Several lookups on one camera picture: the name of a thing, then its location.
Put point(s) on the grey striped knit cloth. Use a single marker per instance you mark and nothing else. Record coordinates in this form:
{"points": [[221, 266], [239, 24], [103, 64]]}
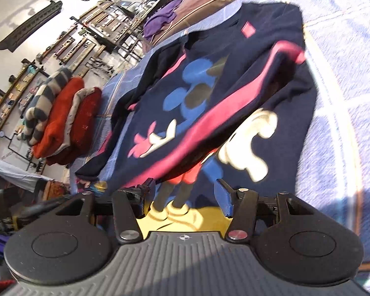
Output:
{"points": [[46, 98]]}

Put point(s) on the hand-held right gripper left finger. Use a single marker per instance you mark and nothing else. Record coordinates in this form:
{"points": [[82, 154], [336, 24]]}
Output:
{"points": [[148, 197]]}

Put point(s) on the black metal table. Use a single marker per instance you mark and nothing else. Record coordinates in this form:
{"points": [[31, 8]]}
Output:
{"points": [[111, 34]]}

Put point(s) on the navy cartoon print sweater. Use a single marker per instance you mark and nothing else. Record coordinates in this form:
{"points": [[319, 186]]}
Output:
{"points": [[234, 77]]}

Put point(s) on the red buttoned cardigan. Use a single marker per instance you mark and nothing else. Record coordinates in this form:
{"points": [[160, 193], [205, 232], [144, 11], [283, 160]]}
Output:
{"points": [[86, 120]]}

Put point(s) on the purple cloth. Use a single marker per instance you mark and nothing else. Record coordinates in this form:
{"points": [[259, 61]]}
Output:
{"points": [[160, 21]]}

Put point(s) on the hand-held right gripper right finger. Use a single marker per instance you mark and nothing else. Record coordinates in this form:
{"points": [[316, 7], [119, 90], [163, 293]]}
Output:
{"points": [[226, 199]]}

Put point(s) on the red knit sweater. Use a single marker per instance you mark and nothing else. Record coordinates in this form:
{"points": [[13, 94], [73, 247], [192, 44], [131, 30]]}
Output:
{"points": [[61, 114]]}

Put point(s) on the black roof-shaped wall shelf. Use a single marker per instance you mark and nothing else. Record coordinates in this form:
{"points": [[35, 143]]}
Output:
{"points": [[27, 26]]}

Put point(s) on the wooden wall display rack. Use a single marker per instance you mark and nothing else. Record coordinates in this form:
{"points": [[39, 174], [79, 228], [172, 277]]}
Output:
{"points": [[15, 92]]}

